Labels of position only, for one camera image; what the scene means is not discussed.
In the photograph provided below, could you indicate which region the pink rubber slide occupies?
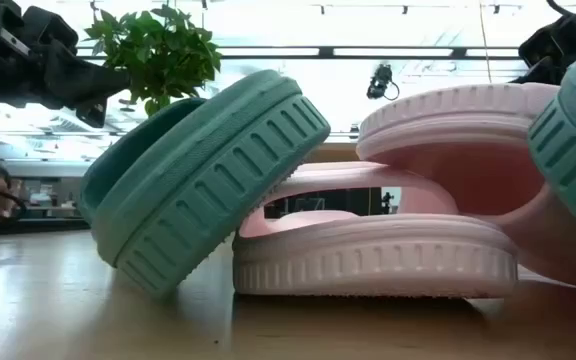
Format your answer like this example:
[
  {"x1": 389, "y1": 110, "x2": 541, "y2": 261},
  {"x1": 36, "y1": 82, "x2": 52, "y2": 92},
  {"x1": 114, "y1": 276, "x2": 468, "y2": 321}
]
[
  {"x1": 355, "y1": 82, "x2": 576, "y2": 296},
  {"x1": 231, "y1": 160, "x2": 519, "y2": 300}
]

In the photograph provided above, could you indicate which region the green leafy plant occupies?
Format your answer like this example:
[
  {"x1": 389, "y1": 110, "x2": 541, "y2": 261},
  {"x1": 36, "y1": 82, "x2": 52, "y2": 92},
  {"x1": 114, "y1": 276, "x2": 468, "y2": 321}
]
[{"x1": 83, "y1": 4, "x2": 223, "y2": 117}]

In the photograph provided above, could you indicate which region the black overhead camera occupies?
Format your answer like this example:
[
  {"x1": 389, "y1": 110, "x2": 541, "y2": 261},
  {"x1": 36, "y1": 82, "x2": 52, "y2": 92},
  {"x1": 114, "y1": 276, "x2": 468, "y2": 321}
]
[{"x1": 366, "y1": 63, "x2": 400, "y2": 101}]

